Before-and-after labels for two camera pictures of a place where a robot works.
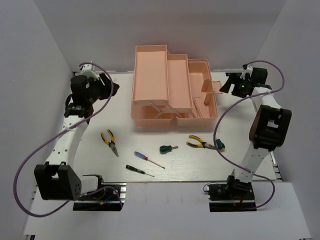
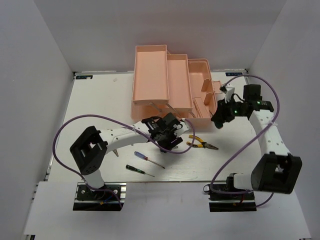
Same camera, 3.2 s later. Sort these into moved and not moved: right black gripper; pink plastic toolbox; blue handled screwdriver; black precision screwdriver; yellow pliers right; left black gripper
Moved: right black gripper; left black gripper
Not moved: blue handled screwdriver; pink plastic toolbox; black precision screwdriver; yellow pliers right
